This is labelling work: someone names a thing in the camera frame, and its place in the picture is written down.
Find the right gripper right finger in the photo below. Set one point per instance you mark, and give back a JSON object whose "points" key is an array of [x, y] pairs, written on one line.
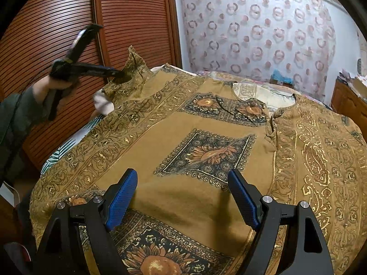
{"points": [[305, 250]]}

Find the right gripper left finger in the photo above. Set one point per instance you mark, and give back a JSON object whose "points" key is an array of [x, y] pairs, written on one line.
{"points": [[60, 250]]}

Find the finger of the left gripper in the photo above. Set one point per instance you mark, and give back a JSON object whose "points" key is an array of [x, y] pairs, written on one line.
{"points": [[81, 41], [85, 69]]}

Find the brown gold patterned garment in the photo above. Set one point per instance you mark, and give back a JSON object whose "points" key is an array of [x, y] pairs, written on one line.
{"points": [[183, 134]]}

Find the person left forearm sleeve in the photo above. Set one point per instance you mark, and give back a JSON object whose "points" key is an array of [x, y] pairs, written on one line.
{"points": [[19, 113]]}

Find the person left hand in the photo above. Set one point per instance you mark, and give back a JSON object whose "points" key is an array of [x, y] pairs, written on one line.
{"points": [[42, 87]]}

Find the pale pink cloth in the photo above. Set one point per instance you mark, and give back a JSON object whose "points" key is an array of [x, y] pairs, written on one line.
{"points": [[102, 104]]}

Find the wooden louvered wardrobe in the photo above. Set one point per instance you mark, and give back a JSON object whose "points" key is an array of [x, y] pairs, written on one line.
{"points": [[35, 33]]}

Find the palm leaf print sheet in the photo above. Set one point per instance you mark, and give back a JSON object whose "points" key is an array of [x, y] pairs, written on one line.
{"points": [[70, 143]]}

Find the long wooden sideboard cabinet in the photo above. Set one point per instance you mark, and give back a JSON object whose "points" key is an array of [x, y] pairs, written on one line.
{"points": [[344, 101]]}

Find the cardboard box with paper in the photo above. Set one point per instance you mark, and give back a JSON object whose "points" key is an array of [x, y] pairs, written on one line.
{"points": [[357, 83]]}

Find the blue item on box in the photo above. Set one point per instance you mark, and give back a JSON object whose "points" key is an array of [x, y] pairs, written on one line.
{"points": [[278, 79]]}

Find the circle patterned wall curtain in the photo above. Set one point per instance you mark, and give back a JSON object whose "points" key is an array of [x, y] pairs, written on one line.
{"points": [[257, 38]]}

